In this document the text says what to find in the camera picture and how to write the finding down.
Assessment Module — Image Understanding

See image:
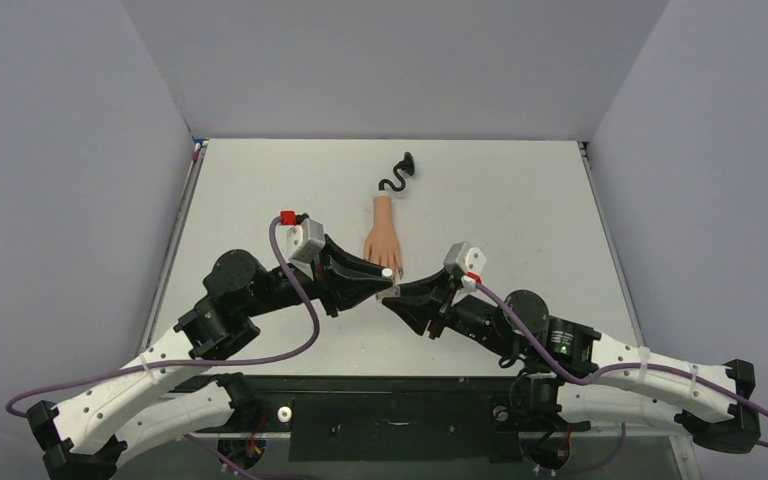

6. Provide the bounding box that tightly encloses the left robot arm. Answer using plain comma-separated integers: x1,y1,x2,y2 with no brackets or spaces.
26,238,394,479

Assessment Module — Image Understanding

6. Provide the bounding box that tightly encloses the purple cable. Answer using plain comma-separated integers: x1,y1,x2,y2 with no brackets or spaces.
4,210,322,480
466,271,768,475

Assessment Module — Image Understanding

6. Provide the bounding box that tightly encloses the mannequin practice hand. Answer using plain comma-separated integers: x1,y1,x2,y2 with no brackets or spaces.
363,193,403,278

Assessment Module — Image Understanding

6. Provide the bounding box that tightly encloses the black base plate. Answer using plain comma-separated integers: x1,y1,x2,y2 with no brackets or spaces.
196,375,590,463

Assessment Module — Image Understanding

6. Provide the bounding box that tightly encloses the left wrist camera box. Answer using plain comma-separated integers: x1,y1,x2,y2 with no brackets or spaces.
286,218,326,265

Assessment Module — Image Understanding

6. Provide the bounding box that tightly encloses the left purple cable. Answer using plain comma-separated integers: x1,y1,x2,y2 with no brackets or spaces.
4,210,322,480

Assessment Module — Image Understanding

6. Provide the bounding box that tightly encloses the clear nail polish bottle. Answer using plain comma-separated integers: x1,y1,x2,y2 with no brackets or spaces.
375,283,401,301

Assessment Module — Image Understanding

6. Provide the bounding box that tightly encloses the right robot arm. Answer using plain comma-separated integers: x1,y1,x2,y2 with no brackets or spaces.
382,271,760,454

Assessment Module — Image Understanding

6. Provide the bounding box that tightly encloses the black flexible hand stand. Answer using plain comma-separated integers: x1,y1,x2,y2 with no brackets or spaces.
378,151,416,193

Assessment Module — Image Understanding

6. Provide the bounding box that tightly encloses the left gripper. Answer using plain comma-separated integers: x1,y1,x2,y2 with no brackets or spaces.
243,237,393,319

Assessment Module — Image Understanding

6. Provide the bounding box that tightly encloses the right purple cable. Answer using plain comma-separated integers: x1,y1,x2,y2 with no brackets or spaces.
466,271,768,475

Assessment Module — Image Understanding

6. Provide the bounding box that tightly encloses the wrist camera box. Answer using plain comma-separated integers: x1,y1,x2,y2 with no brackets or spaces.
443,241,487,291
286,218,326,265

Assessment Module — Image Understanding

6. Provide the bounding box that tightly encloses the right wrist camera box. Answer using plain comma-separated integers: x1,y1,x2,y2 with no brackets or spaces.
443,241,487,291

